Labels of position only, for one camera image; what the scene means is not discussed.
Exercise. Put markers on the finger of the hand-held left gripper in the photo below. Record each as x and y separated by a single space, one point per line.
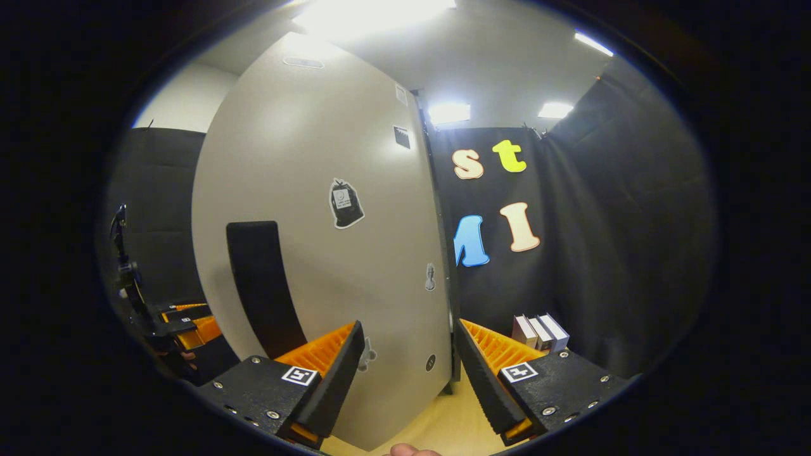
190 313
203 329

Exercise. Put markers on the grey cover book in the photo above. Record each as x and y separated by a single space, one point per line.
542 334

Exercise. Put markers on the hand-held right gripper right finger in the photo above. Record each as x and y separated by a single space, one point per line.
485 386

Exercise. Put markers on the ceiling light panel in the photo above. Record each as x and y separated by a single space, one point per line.
448 113
374 16
555 110
593 44

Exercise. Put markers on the black backdrop cloth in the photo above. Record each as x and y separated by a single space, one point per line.
621 221

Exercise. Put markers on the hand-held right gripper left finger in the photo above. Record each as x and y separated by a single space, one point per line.
339 377

